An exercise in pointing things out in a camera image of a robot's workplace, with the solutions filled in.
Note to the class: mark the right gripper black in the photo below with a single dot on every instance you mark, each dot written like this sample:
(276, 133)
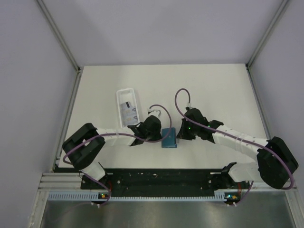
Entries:
(182, 134)

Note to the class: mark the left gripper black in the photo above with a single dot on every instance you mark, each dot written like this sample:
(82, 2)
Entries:
(158, 137)

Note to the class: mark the blue leather card holder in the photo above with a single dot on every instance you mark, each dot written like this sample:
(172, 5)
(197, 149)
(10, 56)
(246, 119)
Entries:
(169, 135)

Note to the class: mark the white plastic basket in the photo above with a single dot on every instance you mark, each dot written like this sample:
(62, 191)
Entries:
(126, 95)

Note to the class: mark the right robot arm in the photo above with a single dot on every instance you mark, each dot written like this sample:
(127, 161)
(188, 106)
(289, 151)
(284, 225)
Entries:
(272, 161)

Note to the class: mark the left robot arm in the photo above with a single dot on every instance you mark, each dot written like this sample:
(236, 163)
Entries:
(83, 147)

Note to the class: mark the silver VIP card bottom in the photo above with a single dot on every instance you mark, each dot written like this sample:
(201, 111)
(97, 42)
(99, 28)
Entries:
(130, 119)

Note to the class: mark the silver vip card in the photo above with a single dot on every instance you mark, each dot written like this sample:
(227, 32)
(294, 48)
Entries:
(127, 108)
(130, 119)

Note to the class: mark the silver VIP card middle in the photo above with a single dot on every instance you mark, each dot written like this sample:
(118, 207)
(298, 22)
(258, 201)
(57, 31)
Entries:
(127, 108)

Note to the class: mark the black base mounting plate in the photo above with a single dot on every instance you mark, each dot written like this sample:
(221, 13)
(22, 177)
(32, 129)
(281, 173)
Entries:
(209, 179)

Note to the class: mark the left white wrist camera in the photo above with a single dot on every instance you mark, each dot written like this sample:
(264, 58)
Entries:
(154, 112)

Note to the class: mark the grey slotted cable duct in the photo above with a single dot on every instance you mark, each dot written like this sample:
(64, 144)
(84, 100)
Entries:
(99, 197)

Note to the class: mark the aluminium frame rail front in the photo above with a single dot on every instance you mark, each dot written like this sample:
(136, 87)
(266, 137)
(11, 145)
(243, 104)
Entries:
(75, 181)

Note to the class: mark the right aluminium corner post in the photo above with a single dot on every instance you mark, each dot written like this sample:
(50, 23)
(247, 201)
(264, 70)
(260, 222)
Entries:
(283, 6)

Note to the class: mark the aluminium corner post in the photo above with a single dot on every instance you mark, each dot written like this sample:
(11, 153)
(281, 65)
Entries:
(57, 34)
(283, 6)

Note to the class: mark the left aluminium corner post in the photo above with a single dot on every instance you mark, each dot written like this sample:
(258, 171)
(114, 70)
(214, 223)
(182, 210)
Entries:
(57, 34)

